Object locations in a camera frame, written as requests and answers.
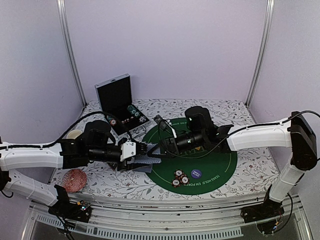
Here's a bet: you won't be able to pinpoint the purple small blind button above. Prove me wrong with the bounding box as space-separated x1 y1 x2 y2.
191 169 202 179

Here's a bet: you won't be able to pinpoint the round green poker mat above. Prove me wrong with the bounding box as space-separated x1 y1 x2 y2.
141 117 238 196

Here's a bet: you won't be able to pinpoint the aluminium front rail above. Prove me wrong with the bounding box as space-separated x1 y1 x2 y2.
24 192 311 240

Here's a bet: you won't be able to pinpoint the right poker chip stack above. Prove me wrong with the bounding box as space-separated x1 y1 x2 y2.
127 105 140 118

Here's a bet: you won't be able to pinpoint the poker chip stack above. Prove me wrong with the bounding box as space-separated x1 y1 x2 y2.
106 115 117 126
127 105 140 118

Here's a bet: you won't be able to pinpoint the right aluminium frame post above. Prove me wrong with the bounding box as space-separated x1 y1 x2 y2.
245 0 275 109

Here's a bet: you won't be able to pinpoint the red patterned bowl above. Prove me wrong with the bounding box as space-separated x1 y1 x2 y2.
62 169 87 193

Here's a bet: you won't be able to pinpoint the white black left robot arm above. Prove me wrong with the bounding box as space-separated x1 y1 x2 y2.
0 120 148 217

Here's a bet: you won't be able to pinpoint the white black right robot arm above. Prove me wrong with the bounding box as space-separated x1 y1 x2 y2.
147 106 319 218

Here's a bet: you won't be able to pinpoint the red black 100 chip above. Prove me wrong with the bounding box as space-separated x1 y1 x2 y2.
174 169 184 179

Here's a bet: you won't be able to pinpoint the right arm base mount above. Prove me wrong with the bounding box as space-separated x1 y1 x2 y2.
240 199 285 235

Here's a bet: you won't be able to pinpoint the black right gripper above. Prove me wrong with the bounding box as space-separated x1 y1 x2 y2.
147 131 206 160

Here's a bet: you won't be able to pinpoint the row of dice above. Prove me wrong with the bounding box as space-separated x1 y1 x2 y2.
121 118 131 125

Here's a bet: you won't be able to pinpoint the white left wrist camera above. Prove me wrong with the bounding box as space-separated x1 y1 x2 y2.
120 140 137 162

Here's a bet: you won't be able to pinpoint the aluminium poker chip case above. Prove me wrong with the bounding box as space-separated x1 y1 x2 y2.
95 73 150 138

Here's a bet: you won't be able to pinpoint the left aluminium frame post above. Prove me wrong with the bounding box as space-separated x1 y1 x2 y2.
56 0 87 108

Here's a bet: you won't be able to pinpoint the aluminium frame post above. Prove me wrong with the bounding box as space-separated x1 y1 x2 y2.
56 0 87 108
245 0 275 109

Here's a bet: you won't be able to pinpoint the left poker chip stack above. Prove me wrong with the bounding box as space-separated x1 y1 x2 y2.
106 115 117 126

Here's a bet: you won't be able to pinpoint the blue chips in case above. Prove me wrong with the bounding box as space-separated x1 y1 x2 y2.
139 116 147 123

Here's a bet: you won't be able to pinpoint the white ceramic mug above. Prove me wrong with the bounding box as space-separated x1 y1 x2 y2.
66 129 83 140

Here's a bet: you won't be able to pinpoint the black triangular card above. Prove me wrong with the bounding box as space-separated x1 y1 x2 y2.
108 163 117 171

